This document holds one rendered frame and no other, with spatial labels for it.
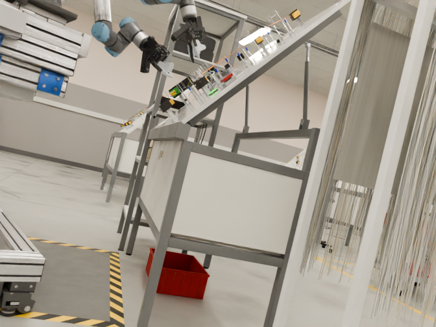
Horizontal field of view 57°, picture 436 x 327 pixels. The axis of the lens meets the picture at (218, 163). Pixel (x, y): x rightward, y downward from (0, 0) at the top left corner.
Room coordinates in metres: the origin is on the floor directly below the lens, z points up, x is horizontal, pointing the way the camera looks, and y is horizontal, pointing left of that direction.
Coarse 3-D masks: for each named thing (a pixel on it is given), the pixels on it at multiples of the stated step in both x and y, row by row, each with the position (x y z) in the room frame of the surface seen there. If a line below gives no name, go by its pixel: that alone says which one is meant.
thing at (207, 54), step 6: (180, 36) 2.89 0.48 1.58; (180, 42) 2.88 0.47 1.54; (204, 42) 2.93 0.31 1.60; (210, 42) 2.95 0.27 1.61; (174, 48) 2.88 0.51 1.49; (180, 48) 2.89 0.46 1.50; (186, 48) 2.90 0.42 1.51; (210, 48) 2.95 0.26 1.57; (204, 54) 2.94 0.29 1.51; (210, 54) 2.95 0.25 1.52; (210, 60) 2.95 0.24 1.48
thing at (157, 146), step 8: (160, 144) 2.33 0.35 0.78; (152, 152) 2.62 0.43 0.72; (160, 152) 2.24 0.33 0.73; (152, 160) 2.51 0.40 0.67; (152, 168) 2.42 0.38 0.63; (152, 176) 2.32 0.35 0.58; (144, 184) 2.65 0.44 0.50; (152, 184) 2.23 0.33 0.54; (144, 192) 2.54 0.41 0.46; (144, 200) 2.44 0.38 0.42
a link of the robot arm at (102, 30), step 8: (96, 0) 1.78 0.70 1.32; (104, 0) 1.79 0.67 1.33; (96, 8) 1.78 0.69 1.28; (104, 8) 1.78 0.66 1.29; (96, 16) 1.78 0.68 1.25; (104, 16) 1.78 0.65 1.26; (96, 24) 1.75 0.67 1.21; (104, 24) 1.76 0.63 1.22; (96, 32) 1.75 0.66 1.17; (104, 32) 1.75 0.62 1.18; (112, 32) 1.80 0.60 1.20; (104, 40) 1.78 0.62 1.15; (112, 40) 1.82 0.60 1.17
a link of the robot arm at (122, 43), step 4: (120, 32) 1.88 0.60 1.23; (120, 36) 1.88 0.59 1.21; (124, 36) 1.88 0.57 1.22; (120, 40) 1.87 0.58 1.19; (124, 40) 1.89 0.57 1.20; (116, 44) 1.86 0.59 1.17; (120, 44) 1.88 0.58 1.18; (124, 44) 1.90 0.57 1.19; (128, 44) 1.92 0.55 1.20; (104, 48) 1.91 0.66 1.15; (108, 48) 1.89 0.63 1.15; (112, 48) 1.87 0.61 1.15; (116, 48) 1.88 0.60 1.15; (120, 48) 1.90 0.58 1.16; (124, 48) 1.92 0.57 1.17; (108, 52) 1.90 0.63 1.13; (112, 52) 1.90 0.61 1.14; (116, 52) 1.91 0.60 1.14; (120, 52) 1.92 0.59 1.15; (116, 56) 1.93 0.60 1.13
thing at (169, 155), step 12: (168, 144) 2.02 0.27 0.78; (180, 144) 1.67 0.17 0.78; (168, 156) 1.92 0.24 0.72; (168, 168) 1.84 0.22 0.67; (156, 180) 2.12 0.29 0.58; (168, 180) 1.76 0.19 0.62; (156, 192) 2.02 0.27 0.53; (168, 192) 1.68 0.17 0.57; (156, 204) 1.92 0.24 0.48; (156, 216) 1.83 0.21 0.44
